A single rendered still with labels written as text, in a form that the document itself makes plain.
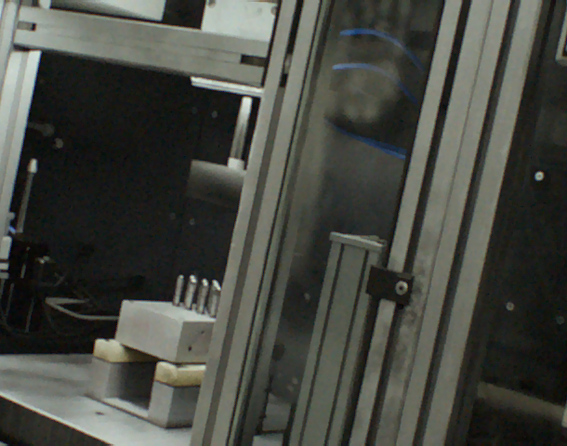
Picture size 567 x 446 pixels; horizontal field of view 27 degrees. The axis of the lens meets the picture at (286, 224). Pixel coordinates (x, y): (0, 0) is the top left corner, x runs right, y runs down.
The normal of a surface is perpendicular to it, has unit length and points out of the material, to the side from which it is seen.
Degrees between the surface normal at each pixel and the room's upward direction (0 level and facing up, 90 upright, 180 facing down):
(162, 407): 90
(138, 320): 90
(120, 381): 90
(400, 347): 90
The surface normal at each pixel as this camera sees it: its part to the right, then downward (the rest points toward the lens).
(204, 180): -0.59, -0.08
